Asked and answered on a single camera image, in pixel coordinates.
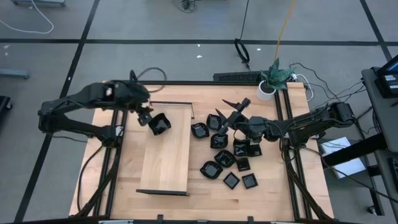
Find white floor cable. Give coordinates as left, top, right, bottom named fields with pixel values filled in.
left=0, top=0, right=55, bottom=35

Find black leaf-shaped mini plate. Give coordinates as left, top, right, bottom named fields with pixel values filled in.
left=213, top=149, right=238, bottom=169
left=199, top=160, right=224, bottom=180

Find white cable loop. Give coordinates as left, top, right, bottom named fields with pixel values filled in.
left=291, top=73, right=314, bottom=103

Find black ribbed strip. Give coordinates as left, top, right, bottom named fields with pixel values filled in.
left=213, top=71, right=262, bottom=83

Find white paper sheet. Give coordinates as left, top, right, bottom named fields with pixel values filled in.
left=319, top=136, right=368, bottom=180

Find black floor cable bundle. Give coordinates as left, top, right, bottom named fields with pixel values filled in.
left=172, top=0, right=200, bottom=14

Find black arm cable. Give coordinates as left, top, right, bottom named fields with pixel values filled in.
left=76, top=143, right=108, bottom=214

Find green snake plant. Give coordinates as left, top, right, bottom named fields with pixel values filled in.
left=260, top=57, right=297, bottom=91

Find grey furniture base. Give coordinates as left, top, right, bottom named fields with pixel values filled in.
left=11, top=0, right=67, bottom=7
left=0, top=68, right=31, bottom=80

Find black square mini plate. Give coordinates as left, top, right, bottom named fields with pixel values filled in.
left=241, top=172, right=259, bottom=190
left=248, top=143, right=263, bottom=158
left=222, top=171, right=241, bottom=190
left=236, top=157, right=252, bottom=172

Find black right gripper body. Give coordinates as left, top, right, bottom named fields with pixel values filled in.
left=228, top=110, right=251, bottom=133

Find wooden shelf black metal legs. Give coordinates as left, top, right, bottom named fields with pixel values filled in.
left=136, top=100, right=196, bottom=197

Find grey side desk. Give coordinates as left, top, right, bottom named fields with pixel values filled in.
left=361, top=67, right=398, bottom=153

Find black hanging cable with coil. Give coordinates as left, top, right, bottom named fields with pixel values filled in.
left=233, top=0, right=251, bottom=71

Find black aluminium table frame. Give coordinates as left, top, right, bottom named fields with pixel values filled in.
left=68, top=80, right=336, bottom=224

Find black cable loop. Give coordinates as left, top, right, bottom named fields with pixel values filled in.
left=129, top=67, right=168, bottom=93

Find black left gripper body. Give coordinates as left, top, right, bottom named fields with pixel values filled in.
left=136, top=105, right=154, bottom=128

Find white round plant pot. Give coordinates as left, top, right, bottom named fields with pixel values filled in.
left=256, top=80, right=277, bottom=102

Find yellow hanging cable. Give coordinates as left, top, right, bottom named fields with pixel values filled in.
left=273, top=0, right=296, bottom=63

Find black desk stand beam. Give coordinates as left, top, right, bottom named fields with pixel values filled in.
left=322, top=133, right=389, bottom=167

